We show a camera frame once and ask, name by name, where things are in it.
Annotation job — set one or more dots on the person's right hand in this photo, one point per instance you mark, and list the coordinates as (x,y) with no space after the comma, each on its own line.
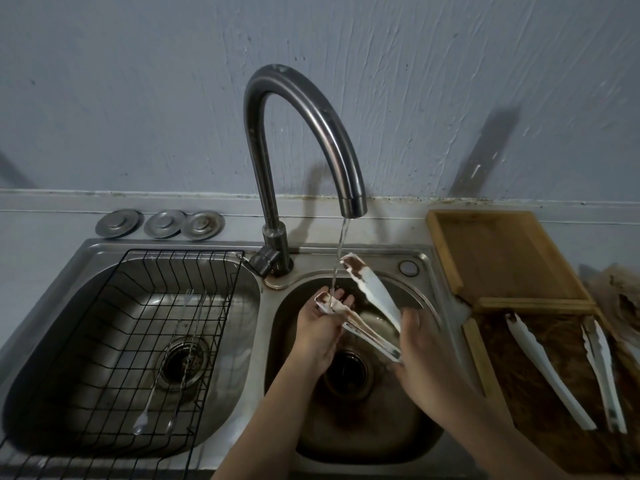
(435,369)

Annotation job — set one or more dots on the person's left hand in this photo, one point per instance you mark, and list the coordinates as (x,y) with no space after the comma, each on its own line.
(320,334)

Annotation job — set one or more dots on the wooden two-compartment tray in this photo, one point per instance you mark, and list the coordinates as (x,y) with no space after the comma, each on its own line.
(479,359)

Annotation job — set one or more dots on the stainless steel double sink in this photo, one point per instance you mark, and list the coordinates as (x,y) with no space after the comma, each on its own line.
(385,254)

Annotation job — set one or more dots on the curved steel faucet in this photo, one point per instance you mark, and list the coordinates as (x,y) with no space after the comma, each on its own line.
(300,99)

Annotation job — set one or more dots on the person's right forearm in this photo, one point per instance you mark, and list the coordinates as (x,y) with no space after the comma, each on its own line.
(500,444)

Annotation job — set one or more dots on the person's left forearm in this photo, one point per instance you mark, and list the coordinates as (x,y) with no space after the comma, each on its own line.
(265,429)

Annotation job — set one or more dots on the round metal sink drain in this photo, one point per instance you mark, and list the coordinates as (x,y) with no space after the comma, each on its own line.
(182,362)
(347,374)

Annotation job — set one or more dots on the small round metal hole cover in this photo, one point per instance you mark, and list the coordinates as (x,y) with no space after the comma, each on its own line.
(408,268)

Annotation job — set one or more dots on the stained crumpled plastic bag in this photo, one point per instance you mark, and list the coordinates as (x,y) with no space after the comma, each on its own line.
(620,294)

